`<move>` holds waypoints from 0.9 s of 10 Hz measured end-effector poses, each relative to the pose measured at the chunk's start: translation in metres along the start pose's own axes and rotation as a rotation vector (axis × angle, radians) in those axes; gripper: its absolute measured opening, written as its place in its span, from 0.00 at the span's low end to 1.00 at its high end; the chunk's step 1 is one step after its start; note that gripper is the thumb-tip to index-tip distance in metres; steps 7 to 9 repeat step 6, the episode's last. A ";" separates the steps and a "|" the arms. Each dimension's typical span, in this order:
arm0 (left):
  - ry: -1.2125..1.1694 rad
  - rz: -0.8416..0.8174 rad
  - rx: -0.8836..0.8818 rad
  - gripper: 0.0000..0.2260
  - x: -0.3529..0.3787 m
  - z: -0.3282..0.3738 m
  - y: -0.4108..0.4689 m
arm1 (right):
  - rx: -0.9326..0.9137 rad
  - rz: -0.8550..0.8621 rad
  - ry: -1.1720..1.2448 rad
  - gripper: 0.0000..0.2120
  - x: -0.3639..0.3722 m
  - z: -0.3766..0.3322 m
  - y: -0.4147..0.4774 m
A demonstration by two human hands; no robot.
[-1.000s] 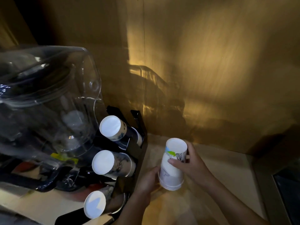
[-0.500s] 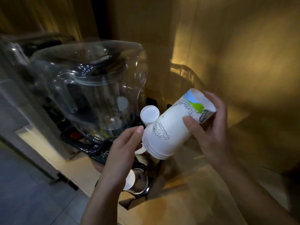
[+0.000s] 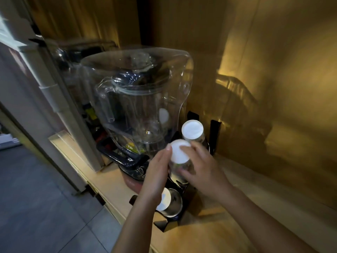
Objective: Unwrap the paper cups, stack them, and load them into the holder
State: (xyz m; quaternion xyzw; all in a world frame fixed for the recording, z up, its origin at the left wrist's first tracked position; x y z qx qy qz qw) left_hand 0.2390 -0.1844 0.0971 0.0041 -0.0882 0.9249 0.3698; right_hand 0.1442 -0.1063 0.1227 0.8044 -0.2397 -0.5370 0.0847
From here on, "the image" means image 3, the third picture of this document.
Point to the person's right hand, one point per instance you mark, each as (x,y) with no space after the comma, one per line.
(208,173)

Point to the person's left hand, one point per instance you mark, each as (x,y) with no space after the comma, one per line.
(154,179)

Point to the person's left thumb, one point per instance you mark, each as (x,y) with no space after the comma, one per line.
(163,155)

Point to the person's right thumb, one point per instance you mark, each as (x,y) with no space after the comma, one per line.
(186,175)

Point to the glass jar with white lid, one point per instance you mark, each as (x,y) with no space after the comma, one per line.
(193,130)
(172,204)
(180,153)

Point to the person's right forearm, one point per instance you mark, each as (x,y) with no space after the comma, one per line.
(263,223)

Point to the person's left forearm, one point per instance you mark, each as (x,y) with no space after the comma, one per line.
(134,226)

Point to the black blender base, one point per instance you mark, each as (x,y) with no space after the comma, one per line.
(126,160)

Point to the black jar rack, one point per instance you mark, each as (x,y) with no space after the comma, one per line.
(216,134)

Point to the clear blender jug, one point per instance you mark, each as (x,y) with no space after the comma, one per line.
(131,113)

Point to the black blender jug lid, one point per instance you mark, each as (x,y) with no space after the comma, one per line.
(142,77)

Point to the clear blender sound cover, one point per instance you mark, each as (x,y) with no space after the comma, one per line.
(173,65)

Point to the dark cluttered appliance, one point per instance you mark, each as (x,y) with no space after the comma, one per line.
(68,65)

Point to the white door frame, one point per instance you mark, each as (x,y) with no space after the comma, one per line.
(52,97)

